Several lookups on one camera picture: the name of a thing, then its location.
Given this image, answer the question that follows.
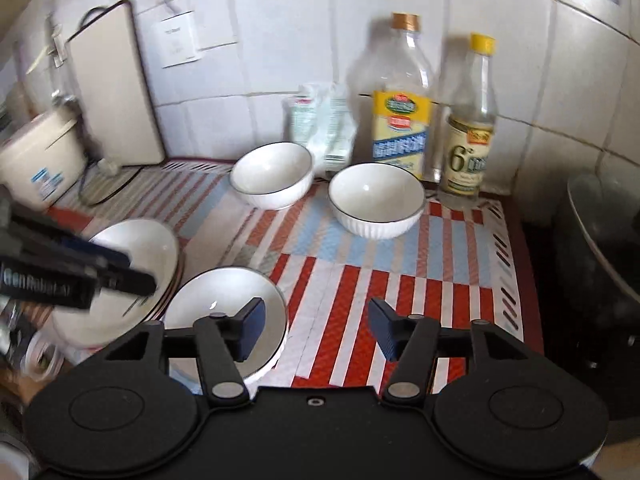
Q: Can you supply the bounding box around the white oval plate black rim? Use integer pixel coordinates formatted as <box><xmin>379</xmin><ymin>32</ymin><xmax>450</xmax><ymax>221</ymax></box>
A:
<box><xmin>51</xmin><ymin>219</ymin><xmax>179</xmax><ymax>349</ymax></box>

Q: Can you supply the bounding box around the white ribbed bowl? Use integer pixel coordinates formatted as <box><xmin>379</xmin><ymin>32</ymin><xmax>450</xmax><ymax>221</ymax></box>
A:
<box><xmin>230</xmin><ymin>142</ymin><xmax>314</xmax><ymax>210</ymax></box>
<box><xmin>328</xmin><ymin>162</ymin><xmax>426</xmax><ymax>240</ymax></box>
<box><xmin>164</xmin><ymin>266</ymin><xmax>288</xmax><ymax>388</ymax></box>

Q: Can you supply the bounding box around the small white cup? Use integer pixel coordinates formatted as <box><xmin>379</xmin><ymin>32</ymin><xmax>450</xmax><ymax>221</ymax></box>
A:
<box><xmin>21</xmin><ymin>332</ymin><xmax>64</xmax><ymax>382</ymax></box>

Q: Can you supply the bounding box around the striped red blue table mat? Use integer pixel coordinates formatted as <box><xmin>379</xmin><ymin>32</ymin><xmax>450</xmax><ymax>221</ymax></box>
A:
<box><xmin>50</xmin><ymin>160</ymin><xmax>544</xmax><ymax>387</ymax></box>

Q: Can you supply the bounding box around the white rice cooker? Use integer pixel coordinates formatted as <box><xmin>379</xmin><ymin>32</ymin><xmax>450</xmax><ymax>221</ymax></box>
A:
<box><xmin>0</xmin><ymin>107</ymin><xmax>86</xmax><ymax>210</ymax></box>

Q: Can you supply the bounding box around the beige cutting board dark rim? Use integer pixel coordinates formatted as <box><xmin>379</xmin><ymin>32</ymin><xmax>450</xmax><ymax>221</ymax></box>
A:
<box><xmin>66</xmin><ymin>0</ymin><xmax>166</xmax><ymax>166</ymax></box>

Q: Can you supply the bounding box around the black wok with lid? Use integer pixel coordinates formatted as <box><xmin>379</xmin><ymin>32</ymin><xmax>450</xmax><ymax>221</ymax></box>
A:
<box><xmin>523</xmin><ymin>174</ymin><xmax>639</xmax><ymax>419</ymax></box>

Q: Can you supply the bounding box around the clear vinegar bottle yellow cap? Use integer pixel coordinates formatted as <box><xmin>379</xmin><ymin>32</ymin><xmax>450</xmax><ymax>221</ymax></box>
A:
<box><xmin>438</xmin><ymin>32</ymin><xmax>498</xmax><ymax>210</ymax></box>

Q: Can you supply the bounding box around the yellow label oil bottle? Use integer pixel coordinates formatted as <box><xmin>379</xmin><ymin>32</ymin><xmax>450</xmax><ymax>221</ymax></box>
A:
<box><xmin>347</xmin><ymin>12</ymin><xmax>434</xmax><ymax>179</ymax></box>

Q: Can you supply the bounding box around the white green plastic bag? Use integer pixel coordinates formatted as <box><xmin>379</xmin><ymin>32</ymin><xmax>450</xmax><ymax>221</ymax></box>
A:
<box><xmin>283</xmin><ymin>82</ymin><xmax>357</xmax><ymax>180</ymax></box>

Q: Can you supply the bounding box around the black power cable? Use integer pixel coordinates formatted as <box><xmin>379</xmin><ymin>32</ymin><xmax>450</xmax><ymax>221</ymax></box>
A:
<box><xmin>77</xmin><ymin>159</ymin><xmax>147</xmax><ymax>208</ymax></box>

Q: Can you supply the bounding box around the white wall power socket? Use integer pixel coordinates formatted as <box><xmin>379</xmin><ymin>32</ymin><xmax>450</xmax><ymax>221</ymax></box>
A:
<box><xmin>152</xmin><ymin>11</ymin><xmax>202</xmax><ymax>68</ymax></box>

